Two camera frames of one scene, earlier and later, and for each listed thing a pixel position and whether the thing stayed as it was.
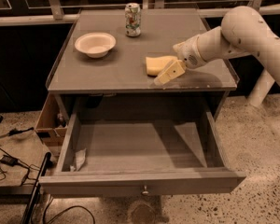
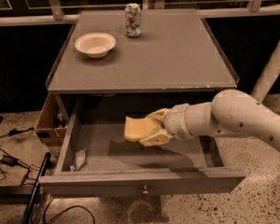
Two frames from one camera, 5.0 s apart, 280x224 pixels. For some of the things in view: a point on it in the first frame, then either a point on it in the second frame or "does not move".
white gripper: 189,52 → 175,122
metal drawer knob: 145,192 does not move
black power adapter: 7,160 does not move
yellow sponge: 154,65 → 135,129
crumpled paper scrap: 79,158 does not move
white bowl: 95,44 does not move
